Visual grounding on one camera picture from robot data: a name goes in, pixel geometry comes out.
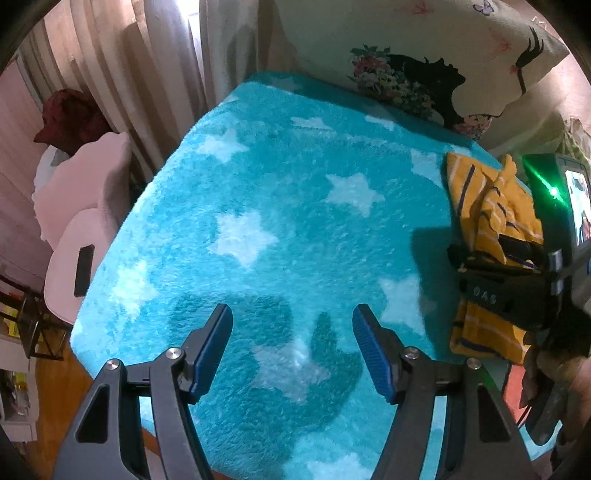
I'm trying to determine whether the black phone on chair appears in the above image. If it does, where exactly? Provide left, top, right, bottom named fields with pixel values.
left=73, top=244, right=95, bottom=298

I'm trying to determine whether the dark red cloth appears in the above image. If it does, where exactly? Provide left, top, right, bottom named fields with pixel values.
left=33, top=89, right=112, bottom=156

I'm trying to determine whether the camera with lit screen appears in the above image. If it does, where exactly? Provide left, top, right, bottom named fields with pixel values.
left=522, top=153, right=590, bottom=270

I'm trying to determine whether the yellow striped sweater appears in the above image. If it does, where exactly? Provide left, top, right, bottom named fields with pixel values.
left=446, top=152, right=543, bottom=365

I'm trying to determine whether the right hand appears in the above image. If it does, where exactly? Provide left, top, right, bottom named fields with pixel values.
left=519, top=346, right=590, bottom=444

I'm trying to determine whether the turquoise cartoon fleece blanket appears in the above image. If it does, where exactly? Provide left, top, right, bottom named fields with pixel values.
left=71, top=73, right=499, bottom=479

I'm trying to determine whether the cream pillow with black print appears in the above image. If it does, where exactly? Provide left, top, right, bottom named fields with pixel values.
left=276, top=0, right=568, bottom=140

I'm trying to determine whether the pink padded chair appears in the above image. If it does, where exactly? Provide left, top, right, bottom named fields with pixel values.
left=34, top=132, right=132, bottom=324

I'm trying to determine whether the beige curtain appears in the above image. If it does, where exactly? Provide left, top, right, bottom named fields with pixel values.
left=17, top=1, right=296, bottom=180

